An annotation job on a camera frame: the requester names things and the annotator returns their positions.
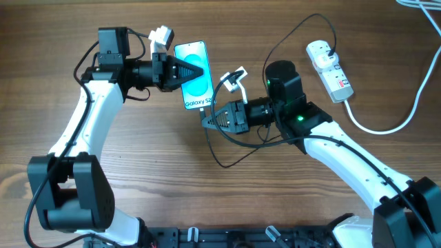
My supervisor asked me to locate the Galaxy S25 smartphone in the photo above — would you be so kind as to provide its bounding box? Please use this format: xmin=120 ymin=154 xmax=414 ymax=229
xmin=174 ymin=41 xmax=214 ymax=110

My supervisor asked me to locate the black USB charging cable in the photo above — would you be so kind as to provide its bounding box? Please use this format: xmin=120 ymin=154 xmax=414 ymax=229
xmin=198 ymin=12 xmax=338 ymax=169

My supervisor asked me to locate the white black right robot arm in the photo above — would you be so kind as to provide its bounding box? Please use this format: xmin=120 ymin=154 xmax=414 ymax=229
xmin=201 ymin=60 xmax=440 ymax=247

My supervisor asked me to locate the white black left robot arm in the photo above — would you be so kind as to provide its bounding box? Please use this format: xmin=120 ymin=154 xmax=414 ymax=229
xmin=23 ymin=26 xmax=203 ymax=247

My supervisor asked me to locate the white charger plug adapter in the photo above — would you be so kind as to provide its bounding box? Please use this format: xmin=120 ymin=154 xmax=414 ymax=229
xmin=312 ymin=52 xmax=339 ymax=73

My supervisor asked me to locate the white power strip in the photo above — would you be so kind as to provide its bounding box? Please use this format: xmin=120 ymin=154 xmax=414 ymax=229
xmin=306 ymin=40 xmax=353 ymax=103

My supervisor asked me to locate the white power strip cord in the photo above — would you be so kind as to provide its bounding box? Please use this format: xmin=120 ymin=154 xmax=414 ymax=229
xmin=343 ymin=0 xmax=441 ymax=136

